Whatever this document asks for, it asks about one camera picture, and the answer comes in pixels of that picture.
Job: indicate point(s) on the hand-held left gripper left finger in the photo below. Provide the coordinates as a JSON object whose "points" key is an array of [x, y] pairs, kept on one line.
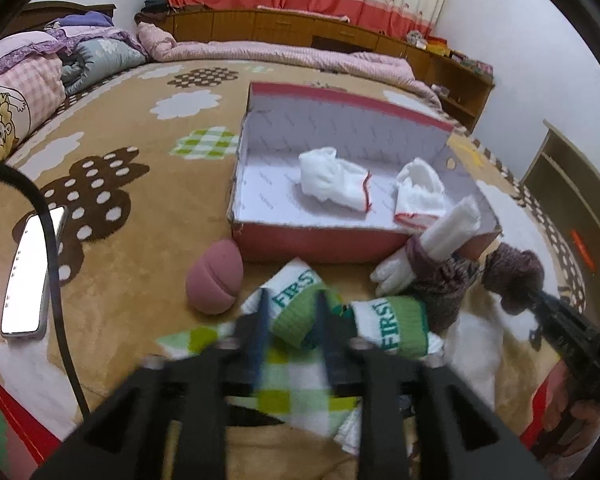
{"points": [[256, 355]]}

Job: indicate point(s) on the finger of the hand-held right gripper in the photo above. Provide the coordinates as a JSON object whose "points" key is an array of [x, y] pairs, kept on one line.
{"points": [[550, 310]]}

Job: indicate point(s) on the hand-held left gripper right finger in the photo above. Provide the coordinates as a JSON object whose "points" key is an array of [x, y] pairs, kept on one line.
{"points": [[331, 352]]}

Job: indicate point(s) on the brown knitted sock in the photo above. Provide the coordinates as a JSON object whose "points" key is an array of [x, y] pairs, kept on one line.
{"points": [[440, 290], [512, 270]]}

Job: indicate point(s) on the green and white sock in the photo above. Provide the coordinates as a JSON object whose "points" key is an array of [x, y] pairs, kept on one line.
{"points": [[400, 325], [295, 310]]}

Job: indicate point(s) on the white mesh cloth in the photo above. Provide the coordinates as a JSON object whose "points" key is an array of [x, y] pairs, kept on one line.
{"points": [[351, 432]]}

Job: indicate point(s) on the pink sock ball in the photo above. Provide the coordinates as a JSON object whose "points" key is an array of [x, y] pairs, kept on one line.
{"points": [[215, 282]]}

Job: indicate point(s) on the red cardboard shoe box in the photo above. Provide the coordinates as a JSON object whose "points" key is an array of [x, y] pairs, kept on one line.
{"points": [[305, 246]]}

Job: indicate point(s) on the person's right hand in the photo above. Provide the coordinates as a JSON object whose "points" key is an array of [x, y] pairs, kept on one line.
{"points": [[590, 425]]}

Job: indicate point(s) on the beige shelf unit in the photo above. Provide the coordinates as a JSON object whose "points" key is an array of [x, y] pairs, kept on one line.
{"points": [[570, 195]]}

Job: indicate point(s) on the white sock red trim left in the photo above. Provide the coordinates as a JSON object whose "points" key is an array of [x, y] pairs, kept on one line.
{"points": [[330, 180]]}

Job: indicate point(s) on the white sock red trim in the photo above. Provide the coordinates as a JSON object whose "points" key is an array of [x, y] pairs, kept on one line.
{"points": [[330, 180], [420, 195]]}

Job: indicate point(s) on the white sock red trim right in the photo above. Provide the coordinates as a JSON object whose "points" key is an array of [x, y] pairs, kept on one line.
{"points": [[420, 195]]}

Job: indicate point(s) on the smartphone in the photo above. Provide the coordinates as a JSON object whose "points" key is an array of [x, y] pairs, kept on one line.
{"points": [[30, 280]]}

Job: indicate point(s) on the colourful boxes on cabinet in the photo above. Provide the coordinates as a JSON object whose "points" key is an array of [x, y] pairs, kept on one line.
{"points": [[460, 57]]}

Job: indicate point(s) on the pink quilt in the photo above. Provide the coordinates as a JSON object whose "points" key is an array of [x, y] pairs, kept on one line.
{"points": [[280, 55]]}

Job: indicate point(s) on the floral cloth bundle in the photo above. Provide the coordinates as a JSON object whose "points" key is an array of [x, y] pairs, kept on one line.
{"points": [[416, 39]]}

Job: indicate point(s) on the long wooden cabinet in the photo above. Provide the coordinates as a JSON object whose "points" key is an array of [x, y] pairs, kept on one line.
{"points": [[280, 25]]}

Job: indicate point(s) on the grey flowered quilt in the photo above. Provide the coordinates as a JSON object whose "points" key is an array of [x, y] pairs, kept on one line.
{"points": [[100, 60]]}

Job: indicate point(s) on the pink cloth strip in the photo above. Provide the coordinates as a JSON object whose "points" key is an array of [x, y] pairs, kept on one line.
{"points": [[305, 12]]}

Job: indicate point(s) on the pink checked cartoon pillow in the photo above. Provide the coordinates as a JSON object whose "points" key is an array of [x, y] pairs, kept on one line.
{"points": [[30, 90]]}

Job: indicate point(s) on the dark clothes pile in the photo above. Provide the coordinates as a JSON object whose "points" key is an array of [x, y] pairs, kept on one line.
{"points": [[154, 4]]}

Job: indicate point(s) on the purple quilt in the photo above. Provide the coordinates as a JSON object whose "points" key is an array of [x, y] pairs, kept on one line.
{"points": [[80, 22]]}

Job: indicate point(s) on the dark wooden headboard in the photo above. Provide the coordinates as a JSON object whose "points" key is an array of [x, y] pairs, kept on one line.
{"points": [[30, 14]]}

